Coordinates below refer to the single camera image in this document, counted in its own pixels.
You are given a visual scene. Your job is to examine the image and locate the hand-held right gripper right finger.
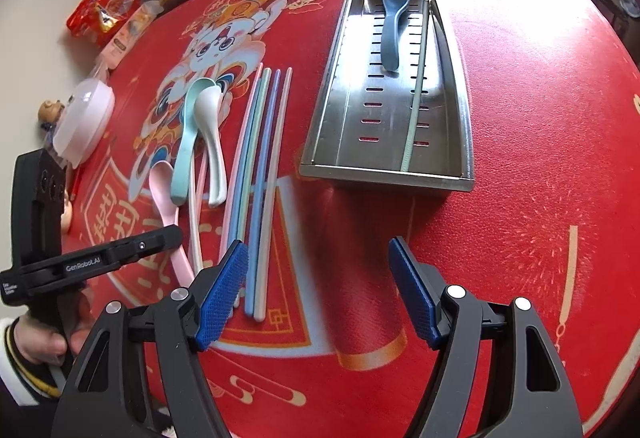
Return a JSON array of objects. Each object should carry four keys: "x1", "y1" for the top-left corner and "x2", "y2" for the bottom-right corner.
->
[{"x1": 388, "y1": 237, "x2": 586, "y2": 438}]

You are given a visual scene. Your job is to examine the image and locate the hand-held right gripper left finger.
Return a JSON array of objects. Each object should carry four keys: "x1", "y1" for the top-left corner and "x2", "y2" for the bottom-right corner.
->
[{"x1": 50, "y1": 240, "x2": 249, "y2": 438}]

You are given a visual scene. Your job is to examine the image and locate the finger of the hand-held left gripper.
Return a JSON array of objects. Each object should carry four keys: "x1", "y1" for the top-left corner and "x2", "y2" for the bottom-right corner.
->
[{"x1": 102, "y1": 225, "x2": 183, "y2": 269}]

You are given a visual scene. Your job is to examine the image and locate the pink spoon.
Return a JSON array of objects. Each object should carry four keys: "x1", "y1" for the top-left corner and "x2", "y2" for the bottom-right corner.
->
[{"x1": 148, "y1": 161, "x2": 196, "y2": 286}]

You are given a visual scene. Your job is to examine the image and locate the blue chopstick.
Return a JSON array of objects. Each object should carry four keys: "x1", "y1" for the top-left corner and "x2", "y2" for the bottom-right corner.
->
[
  {"x1": 244, "y1": 69, "x2": 282, "y2": 316},
  {"x1": 227, "y1": 118, "x2": 261, "y2": 251}
]

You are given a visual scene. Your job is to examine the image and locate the pastel chopsticks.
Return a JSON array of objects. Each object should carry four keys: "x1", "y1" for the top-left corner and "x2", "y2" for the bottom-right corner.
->
[{"x1": 253, "y1": 69, "x2": 293, "y2": 323}]

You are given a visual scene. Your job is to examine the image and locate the teal spoon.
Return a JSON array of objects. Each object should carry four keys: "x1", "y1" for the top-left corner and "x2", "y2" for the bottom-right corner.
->
[{"x1": 171, "y1": 78, "x2": 221, "y2": 207}]

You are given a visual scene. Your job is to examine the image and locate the white spoon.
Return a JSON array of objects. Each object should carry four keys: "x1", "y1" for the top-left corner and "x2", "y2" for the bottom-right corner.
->
[{"x1": 194, "y1": 86, "x2": 230, "y2": 207}]

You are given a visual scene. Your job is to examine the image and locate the stainless steel perforated tray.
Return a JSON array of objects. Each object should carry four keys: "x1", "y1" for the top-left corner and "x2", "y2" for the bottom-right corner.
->
[{"x1": 299, "y1": 0, "x2": 475, "y2": 193}]

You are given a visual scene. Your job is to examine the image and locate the dark blue spoon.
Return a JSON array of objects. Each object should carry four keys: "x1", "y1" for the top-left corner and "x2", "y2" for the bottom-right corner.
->
[{"x1": 381, "y1": 0, "x2": 412, "y2": 72}]

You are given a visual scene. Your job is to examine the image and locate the person's left forearm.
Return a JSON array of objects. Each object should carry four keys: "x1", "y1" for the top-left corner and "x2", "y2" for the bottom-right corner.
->
[{"x1": 0, "y1": 315, "x2": 68, "y2": 438}]

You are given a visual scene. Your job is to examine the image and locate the person's left hand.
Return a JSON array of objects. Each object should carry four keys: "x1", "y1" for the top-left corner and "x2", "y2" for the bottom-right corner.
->
[{"x1": 7, "y1": 313, "x2": 96, "y2": 364}]

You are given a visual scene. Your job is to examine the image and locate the small tan figurine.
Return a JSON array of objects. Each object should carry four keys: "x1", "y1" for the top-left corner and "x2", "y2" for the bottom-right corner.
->
[{"x1": 59, "y1": 198, "x2": 76, "y2": 235}]

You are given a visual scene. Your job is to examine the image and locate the brown monk figurine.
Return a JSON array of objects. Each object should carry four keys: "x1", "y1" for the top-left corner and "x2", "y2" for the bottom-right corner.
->
[{"x1": 39, "y1": 100, "x2": 68, "y2": 143}]

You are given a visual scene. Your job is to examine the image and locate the white round container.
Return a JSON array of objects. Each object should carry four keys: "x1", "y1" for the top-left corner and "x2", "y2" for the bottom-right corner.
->
[{"x1": 52, "y1": 78, "x2": 116, "y2": 169}]

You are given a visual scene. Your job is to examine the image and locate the clear plastic bag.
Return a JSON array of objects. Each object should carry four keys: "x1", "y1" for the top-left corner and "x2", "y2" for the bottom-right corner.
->
[{"x1": 87, "y1": 60, "x2": 116, "y2": 86}]

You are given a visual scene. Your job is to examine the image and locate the red printed table mat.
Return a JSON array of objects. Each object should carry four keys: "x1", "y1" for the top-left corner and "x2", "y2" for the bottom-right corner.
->
[{"x1": 60, "y1": 0, "x2": 640, "y2": 438}]

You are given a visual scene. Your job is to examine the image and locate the pink packaged box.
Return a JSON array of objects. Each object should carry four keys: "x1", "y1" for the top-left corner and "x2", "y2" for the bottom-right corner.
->
[{"x1": 97, "y1": 2, "x2": 166, "y2": 68}]

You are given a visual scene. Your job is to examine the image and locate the red snack bag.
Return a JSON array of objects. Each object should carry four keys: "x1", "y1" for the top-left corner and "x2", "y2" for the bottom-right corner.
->
[{"x1": 66, "y1": 0, "x2": 148, "y2": 38}]

